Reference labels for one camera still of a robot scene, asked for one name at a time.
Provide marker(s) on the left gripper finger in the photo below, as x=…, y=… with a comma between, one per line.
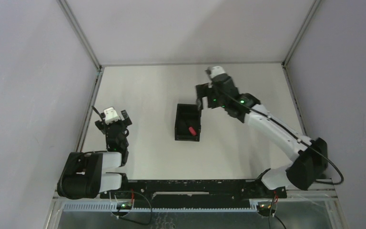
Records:
x=100, y=126
x=126, y=119

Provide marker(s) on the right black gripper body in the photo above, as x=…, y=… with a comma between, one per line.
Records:
x=214, y=100

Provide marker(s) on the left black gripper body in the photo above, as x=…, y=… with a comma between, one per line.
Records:
x=113, y=125

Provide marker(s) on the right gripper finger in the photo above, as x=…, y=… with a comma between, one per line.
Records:
x=199, y=104
x=203, y=90

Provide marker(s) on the red handled screwdriver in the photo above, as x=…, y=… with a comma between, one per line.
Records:
x=190, y=127

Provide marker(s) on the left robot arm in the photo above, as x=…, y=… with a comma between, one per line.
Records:
x=84, y=174

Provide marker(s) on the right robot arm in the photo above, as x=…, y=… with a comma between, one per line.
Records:
x=308, y=156

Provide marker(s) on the black plastic bin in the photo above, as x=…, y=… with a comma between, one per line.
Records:
x=187, y=111

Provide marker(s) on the left circuit board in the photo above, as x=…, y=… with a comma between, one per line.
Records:
x=124, y=206

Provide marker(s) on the circuit board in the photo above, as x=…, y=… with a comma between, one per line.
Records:
x=124, y=206
x=265, y=210

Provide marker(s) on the right circuit board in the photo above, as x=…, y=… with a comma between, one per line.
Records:
x=265, y=210

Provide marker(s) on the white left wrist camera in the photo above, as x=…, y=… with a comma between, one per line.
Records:
x=110, y=115

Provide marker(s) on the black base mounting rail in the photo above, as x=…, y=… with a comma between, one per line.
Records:
x=242, y=188

